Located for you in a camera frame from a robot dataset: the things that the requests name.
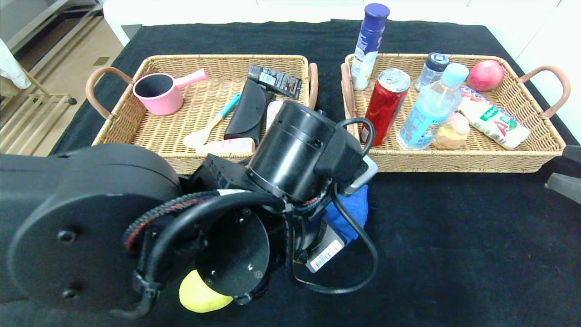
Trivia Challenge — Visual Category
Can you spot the wooden rolling rack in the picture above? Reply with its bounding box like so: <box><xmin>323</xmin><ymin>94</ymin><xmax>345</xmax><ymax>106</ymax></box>
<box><xmin>0</xmin><ymin>68</ymin><xmax>78</xmax><ymax>155</ymax></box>

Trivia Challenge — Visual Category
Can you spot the bread bun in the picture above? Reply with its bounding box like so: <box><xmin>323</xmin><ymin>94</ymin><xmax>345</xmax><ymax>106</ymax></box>
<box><xmin>430</xmin><ymin>113</ymin><xmax>471</xmax><ymax>151</ymax></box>

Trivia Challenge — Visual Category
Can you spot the tall white bottle purple cap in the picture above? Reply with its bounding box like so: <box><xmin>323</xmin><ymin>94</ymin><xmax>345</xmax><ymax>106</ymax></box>
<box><xmin>350</xmin><ymin>4</ymin><xmax>390</xmax><ymax>91</ymax></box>

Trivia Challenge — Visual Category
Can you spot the black table cloth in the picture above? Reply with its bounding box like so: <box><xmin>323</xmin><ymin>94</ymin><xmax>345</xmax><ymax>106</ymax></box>
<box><xmin>0</xmin><ymin>20</ymin><xmax>581</xmax><ymax>327</ymax></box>

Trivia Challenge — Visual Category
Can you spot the black glasses case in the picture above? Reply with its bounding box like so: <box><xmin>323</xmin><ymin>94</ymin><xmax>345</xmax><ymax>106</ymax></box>
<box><xmin>224</xmin><ymin>79</ymin><xmax>276</xmax><ymax>146</ymax></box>

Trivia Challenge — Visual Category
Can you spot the water bottle blue cap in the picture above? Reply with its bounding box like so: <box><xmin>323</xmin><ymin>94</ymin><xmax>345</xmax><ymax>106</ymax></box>
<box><xmin>397</xmin><ymin>63</ymin><xmax>469</xmax><ymax>151</ymax></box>

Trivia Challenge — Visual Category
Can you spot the pink lotion bottle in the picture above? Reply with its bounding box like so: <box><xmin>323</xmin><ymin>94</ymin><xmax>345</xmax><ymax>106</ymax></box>
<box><xmin>195</xmin><ymin>138</ymin><xmax>257</xmax><ymax>156</ymax></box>

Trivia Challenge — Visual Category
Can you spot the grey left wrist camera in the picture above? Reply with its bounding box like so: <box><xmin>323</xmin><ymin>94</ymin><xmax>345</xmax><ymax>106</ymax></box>
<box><xmin>343</xmin><ymin>154</ymin><xmax>379</xmax><ymax>197</ymax></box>

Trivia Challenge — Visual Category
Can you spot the wicker basket holding food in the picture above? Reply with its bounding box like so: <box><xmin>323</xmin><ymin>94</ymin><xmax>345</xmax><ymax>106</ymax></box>
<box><xmin>340</xmin><ymin>54</ymin><xmax>571</xmax><ymax>174</ymax></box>

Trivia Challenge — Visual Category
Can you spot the purple bin bag roll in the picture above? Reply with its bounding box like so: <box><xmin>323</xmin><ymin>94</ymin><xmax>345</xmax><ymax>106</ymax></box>
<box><xmin>266</xmin><ymin>100</ymin><xmax>287</xmax><ymax>132</ymax></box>

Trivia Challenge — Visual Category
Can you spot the white hanging cloth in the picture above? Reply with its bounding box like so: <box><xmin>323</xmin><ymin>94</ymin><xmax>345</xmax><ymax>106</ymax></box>
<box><xmin>0</xmin><ymin>39</ymin><xmax>33</xmax><ymax>90</ymax></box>

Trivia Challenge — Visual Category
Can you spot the beige shelf unit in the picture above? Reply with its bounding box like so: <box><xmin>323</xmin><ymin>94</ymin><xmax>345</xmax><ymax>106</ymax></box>
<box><xmin>0</xmin><ymin>0</ymin><xmax>105</xmax><ymax>59</ymax></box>

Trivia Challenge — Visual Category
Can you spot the wicker basket holding household items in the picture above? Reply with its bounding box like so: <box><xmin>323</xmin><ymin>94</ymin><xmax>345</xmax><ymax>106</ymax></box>
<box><xmin>85</xmin><ymin>54</ymin><xmax>319</xmax><ymax>176</ymax></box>

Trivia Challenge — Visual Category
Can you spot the black barcode packet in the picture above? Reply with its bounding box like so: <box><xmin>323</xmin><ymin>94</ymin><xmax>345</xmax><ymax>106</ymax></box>
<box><xmin>248</xmin><ymin>65</ymin><xmax>303</xmax><ymax>100</ymax></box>

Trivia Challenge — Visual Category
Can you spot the cream spoon teal handle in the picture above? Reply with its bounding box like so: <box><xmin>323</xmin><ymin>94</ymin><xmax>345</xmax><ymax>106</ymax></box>
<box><xmin>183</xmin><ymin>93</ymin><xmax>242</xmax><ymax>149</ymax></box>

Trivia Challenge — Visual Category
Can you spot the pink saucepan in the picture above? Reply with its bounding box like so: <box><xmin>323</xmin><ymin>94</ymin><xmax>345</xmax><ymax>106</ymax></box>
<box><xmin>133</xmin><ymin>69</ymin><xmax>210</xmax><ymax>116</ymax></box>

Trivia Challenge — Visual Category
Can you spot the small clear bottle dark cap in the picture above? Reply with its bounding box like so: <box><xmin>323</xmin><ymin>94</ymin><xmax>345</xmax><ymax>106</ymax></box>
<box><xmin>414</xmin><ymin>53</ymin><xmax>450</xmax><ymax>93</ymax></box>

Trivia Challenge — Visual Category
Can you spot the blue towel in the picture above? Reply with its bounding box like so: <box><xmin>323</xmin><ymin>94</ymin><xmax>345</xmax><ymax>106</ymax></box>
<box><xmin>323</xmin><ymin>184</ymin><xmax>371</xmax><ymax>247</ymax></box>

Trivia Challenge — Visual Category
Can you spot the white AD milk bottle pack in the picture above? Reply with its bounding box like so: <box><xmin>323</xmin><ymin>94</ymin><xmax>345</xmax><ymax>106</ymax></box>
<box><xmin>458</xmin><ymin>97</ymin><xmax>531</xmax><ymax>151</ymax></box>

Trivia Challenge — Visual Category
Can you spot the red apple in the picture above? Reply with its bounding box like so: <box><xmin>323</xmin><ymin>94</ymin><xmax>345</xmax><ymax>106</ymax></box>
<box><xmin>467</xmin><ymin>60</ymin><xmax>505</xmax><ymax>93</ymax></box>

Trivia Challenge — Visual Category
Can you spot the red soda can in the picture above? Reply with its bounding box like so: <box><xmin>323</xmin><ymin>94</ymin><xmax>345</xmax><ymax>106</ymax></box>
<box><xmin>360</xmin><ymin>68</ymin><xmax>411</xmax><ymax>147</ymax></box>

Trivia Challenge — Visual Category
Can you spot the yellow lemon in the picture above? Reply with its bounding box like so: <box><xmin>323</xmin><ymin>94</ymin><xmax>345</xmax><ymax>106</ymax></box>
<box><xmin>179</xmin><ymin>270</ymin><xmax>234</xmax><ymax>313</ymax></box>

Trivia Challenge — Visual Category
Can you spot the colourful snack packet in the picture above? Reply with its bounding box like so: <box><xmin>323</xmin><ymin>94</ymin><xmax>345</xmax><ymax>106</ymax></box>
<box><xmin>458</xmin><ymin>86</ymin><xmax>491</xmax><ymax>105</ymax></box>

